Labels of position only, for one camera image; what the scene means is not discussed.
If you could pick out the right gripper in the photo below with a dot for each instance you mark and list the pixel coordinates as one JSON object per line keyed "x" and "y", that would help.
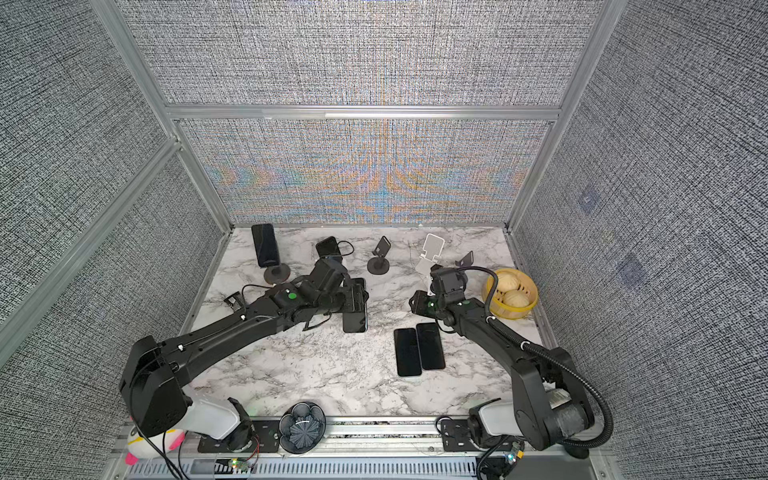
{"x": 418, "y": 306}

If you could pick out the white folding phone stand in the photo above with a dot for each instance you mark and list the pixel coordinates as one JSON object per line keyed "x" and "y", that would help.
{"x": 431, "y": 251}

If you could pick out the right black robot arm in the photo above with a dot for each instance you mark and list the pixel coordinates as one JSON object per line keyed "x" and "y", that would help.
{"x": 552, "y": 403}

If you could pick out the black round stand back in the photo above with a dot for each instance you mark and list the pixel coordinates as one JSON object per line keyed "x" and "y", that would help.
{"x": 379, "y": 265}

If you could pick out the purple round phone stand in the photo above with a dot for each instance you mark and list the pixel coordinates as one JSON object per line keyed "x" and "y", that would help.
{"x": 466, "y": 261}

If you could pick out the aluminium front rail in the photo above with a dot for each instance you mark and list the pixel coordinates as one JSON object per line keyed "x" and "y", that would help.
{"x": 358, "y": 447}

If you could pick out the small black clip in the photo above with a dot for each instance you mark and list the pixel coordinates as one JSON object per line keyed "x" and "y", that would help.
{"x": 236, "y": 302}

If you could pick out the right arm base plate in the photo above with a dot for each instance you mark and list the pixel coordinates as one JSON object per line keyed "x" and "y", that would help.
{"x": 455, "y": 436}

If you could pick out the brown round phone stand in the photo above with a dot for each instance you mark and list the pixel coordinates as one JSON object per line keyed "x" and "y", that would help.
{"x": 277, "y": 274}

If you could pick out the black phone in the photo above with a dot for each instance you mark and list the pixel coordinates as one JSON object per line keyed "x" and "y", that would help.
{"x": 328, "y": 248}
{"x": 354, "y": 323}
{"x": 430, "y": 346}
{"x": 265, "y": 244}
{"x": 407, "y": 352}

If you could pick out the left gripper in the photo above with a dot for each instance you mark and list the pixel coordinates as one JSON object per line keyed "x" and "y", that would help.
{"x": 355, "y": 296}

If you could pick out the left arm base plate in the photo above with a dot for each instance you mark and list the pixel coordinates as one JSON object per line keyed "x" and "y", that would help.
{"x": 264, "y": 437}

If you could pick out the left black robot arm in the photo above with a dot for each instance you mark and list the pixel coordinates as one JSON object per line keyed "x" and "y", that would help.
{"x": 157, "y": 374}

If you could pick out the dark glass flower bowl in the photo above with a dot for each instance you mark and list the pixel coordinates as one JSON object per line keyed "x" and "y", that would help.
{"x": 302, "y": 428}

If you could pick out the yellow bamboo steamer basket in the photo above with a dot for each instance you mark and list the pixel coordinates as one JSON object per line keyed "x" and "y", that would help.
{"x": 515, "y": 296}

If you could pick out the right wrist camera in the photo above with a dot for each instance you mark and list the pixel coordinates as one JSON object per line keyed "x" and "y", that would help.
{"x": 431, "y": 273}

